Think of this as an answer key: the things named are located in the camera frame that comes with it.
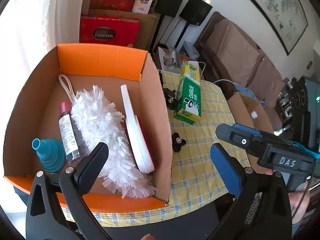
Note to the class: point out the orange cardboard box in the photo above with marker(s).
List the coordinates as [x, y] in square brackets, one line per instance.
[37, 109]

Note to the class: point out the framed ink painting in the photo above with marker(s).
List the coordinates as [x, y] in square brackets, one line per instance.
[287, 18]

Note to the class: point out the person's right hand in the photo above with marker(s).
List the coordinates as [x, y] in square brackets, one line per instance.
[299, 202]

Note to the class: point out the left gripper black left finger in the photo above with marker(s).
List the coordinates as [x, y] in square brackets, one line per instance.
[78, 183]

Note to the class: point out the yellow checkered tablecloth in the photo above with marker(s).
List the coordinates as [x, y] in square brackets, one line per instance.
[188, 177]

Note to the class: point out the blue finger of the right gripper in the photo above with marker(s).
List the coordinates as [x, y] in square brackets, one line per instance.
[250, 130]

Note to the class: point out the right black speaker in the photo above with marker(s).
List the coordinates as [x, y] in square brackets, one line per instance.
[194, 13]

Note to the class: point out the large brown carton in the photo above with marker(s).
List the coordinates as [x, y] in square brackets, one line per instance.
[148, 23]

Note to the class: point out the black speaker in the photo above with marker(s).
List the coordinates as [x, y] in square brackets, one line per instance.
[164, 8]
[194, 13]

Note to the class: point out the box of clutter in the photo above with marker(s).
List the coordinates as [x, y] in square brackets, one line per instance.
[171, 60]

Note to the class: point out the black knob screw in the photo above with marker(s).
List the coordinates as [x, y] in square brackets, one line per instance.
[177, 142]

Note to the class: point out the clear bottle pink cap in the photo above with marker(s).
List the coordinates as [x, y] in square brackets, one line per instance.
[67, 133]

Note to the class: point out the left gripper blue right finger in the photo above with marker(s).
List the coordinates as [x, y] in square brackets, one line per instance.
[241, 185]

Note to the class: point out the green Darlie toothpaste box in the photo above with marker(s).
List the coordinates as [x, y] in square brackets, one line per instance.
[188, 107]

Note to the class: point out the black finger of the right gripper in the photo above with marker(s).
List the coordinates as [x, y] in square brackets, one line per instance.
[252, 144]

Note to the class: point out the brown sofa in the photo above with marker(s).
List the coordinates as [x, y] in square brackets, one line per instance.
[233, 58]

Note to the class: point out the white pink small box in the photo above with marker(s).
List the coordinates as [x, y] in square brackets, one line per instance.
[142, 6]

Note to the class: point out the left black speaker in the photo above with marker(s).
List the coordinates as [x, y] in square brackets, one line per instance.
[164, 8]

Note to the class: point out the red white lint brush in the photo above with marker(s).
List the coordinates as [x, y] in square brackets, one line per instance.
[138, 144]

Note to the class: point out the white fluffy duster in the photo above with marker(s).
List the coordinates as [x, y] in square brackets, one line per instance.
[95, 119]

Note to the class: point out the white curtain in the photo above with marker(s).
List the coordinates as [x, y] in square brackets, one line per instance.
[63, 21]

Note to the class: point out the red collection gift box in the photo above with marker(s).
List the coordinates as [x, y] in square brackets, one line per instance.
[113, 30]

